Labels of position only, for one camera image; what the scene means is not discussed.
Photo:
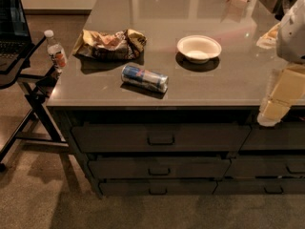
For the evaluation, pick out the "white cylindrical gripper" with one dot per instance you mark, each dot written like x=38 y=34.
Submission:
x=293 y=37

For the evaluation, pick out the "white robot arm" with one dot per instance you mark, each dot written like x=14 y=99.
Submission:
x=290 y=41

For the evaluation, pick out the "glass jar with snacks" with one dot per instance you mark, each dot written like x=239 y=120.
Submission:
x=267 y=40

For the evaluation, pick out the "white paper bowl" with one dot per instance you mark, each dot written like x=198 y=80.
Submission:
x=199 y=49

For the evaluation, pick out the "blue silver energy drink can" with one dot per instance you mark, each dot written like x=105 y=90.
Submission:
x=155 y=82

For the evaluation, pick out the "crumpled chip bag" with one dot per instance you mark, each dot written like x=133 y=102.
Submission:
x=123 y=45

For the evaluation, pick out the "clear plastic water bottle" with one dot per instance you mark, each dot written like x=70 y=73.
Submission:
x=56 y=52

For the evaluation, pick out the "black laptop stand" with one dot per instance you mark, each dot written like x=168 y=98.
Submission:
x=36 y=88

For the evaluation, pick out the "black laptop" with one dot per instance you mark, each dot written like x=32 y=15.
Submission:
x=15 y=37

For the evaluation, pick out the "dark cabinet frame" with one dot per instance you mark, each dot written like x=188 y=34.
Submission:
x=67 y=118

